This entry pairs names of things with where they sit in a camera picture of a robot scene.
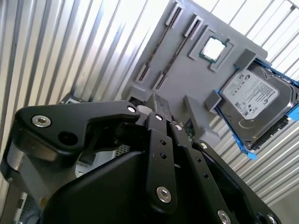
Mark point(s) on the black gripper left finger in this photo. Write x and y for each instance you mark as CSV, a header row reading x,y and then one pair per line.
x,y
70,116

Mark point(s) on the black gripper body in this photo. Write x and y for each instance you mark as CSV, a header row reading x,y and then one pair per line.
x,y
105,186

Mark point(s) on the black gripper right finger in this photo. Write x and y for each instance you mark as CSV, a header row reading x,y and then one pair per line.
x,y
203,168

